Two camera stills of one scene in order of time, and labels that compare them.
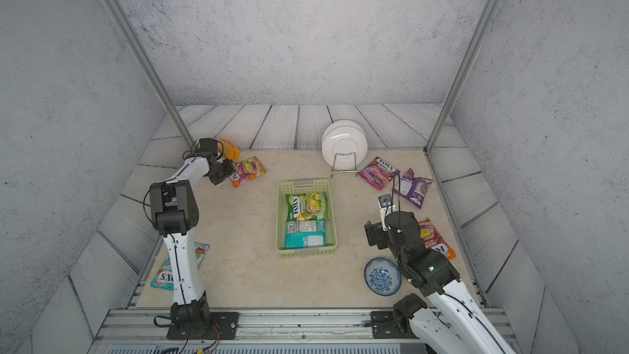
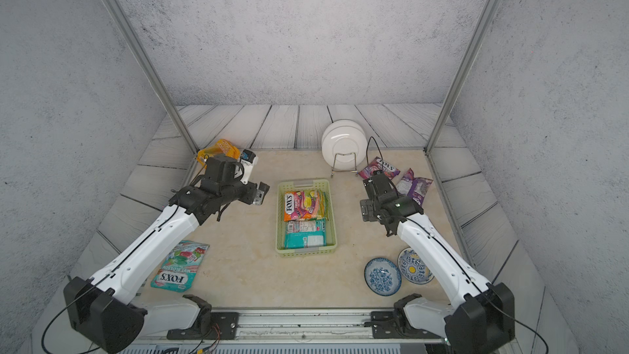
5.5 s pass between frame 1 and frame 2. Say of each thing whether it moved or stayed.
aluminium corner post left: stayed
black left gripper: moved
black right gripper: moved
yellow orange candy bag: stayed
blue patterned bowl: stayed
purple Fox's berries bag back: stayed
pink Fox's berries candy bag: stayed
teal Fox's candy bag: stayed
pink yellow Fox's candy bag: moved
